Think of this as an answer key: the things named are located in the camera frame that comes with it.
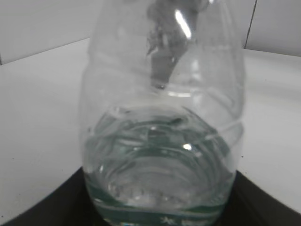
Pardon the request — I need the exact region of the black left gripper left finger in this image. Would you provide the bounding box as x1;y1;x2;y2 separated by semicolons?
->
0;166;104;226

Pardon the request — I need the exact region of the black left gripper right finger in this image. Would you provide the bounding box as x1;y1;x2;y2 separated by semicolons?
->
215;171;301;226

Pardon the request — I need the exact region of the clear plastic water bottle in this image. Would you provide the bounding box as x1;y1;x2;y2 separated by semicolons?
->
79;0;246;226

